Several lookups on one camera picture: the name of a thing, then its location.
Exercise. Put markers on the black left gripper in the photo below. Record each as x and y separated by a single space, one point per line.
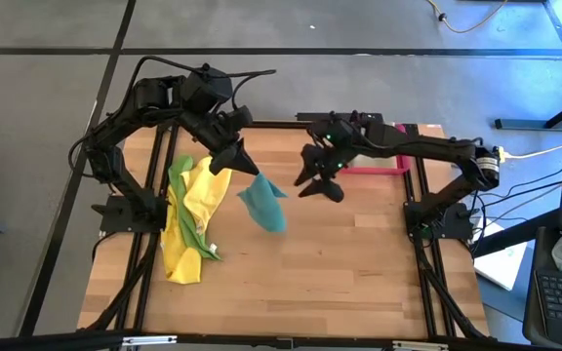
212 134

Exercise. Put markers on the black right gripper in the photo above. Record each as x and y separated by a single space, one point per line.
344 146

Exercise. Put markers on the yellow microfiber towel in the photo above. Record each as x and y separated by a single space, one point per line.
181 268
208 190

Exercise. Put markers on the teal microfiber towel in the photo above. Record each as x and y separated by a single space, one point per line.
264 209

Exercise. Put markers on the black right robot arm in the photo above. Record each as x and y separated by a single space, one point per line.
437 146

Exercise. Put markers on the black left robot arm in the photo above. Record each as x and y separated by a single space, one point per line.
156 95

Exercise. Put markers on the pink plastic bin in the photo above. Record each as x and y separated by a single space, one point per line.
373 170

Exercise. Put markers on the black power strip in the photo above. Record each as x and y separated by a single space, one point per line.
303 117

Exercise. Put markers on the white power plug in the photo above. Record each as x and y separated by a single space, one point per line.
501 155

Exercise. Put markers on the white flat board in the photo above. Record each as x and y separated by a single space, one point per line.
503 263

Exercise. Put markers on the black aluminium table frame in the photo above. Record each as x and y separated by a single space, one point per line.
271 125

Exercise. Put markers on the silver frame bracket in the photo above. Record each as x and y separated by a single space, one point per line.
149 340
420 346

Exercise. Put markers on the black desk leg frame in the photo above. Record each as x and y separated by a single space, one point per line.
530 124

